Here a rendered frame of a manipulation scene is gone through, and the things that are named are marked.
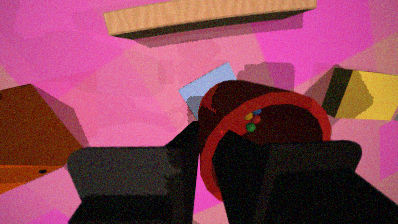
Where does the yellow rectangular block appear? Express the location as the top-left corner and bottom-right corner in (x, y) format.
(321, 68), (398, 120)

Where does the dark red cup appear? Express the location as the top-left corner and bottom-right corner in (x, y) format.
(198, 79), (331, 202)

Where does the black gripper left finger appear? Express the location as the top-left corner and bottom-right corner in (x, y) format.
(67, 121), (199, 224)

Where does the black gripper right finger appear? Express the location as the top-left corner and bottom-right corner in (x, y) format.
(212, 130), (362, 224)

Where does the red marble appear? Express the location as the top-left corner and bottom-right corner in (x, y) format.
(251, 114), (260, 124)

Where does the green marble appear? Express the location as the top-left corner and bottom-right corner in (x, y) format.
(246, 122), (255, 132)

